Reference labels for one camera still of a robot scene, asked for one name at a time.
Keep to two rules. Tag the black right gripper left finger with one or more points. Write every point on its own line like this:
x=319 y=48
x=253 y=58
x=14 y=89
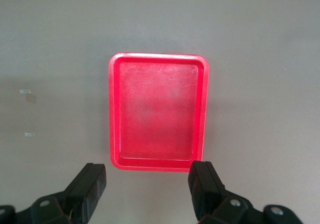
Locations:
x=85 y=191

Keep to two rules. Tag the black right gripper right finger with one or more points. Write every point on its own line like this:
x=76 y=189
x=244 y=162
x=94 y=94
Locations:
x=207 y=191

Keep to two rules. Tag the small white tape scrap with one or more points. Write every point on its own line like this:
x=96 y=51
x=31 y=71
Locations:
x=30 y=134
x=25 y=91

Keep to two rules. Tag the red plastic tray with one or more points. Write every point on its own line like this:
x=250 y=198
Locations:
x=160 y=109

